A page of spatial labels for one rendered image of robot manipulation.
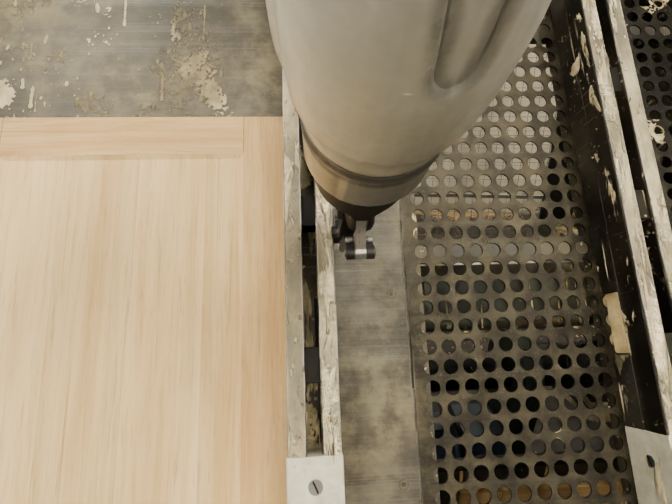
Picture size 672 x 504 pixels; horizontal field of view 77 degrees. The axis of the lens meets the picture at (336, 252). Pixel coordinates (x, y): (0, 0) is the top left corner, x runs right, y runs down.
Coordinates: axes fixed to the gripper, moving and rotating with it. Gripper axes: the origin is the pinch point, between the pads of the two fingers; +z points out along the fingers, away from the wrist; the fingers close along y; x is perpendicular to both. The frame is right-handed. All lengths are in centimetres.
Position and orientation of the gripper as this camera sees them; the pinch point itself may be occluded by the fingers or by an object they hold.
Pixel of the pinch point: (346, 229)
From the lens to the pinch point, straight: 50.0
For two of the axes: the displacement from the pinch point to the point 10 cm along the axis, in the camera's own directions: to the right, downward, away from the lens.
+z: -0.5, 2.2, 9.7
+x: -10.0, 0.3, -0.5
